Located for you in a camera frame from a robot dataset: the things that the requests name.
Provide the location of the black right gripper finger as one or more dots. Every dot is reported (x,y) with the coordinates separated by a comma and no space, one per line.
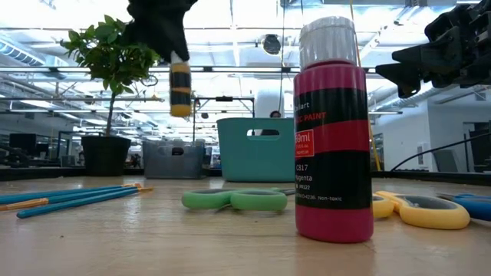
(410,76)
(429,51)

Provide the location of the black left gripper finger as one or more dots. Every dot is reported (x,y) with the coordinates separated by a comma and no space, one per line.
(161,38)

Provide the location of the green plant in black pot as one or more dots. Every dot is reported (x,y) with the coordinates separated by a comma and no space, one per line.
(111,50)

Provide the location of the translucent grey plastic bin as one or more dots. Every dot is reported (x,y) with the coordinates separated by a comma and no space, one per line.
(161,165)

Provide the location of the person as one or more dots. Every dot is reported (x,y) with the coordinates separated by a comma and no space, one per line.
(275,114)

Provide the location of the teal plastic bin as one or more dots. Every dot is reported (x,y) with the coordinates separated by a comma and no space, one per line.
(238,161)

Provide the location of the distant black monitor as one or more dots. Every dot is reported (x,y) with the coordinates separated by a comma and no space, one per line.
(23,143)

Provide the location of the distant black rig frame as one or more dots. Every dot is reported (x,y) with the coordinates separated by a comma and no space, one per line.
(224,99)

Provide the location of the black aluminium rig frame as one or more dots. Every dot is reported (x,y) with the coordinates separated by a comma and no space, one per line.
(38,174)

